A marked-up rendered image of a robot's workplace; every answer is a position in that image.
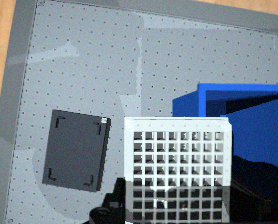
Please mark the grey perforated base plate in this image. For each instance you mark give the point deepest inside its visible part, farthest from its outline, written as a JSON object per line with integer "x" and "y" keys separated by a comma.
{"x": 114, "y": 62}

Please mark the blue open-top bin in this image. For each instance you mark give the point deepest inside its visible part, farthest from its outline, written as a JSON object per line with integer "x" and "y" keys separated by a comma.
{"x": 252, "y": 110}

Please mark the white well plate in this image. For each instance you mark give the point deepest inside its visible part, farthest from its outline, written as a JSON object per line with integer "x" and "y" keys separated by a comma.
{"x": 182, "y": 139}

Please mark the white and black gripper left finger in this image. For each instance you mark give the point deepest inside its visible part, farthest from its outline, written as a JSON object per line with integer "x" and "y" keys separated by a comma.
{"x": 113, "y": 208}

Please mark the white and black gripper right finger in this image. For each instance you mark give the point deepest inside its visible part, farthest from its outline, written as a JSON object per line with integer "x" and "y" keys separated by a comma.
{"x": 249, "y": 205}

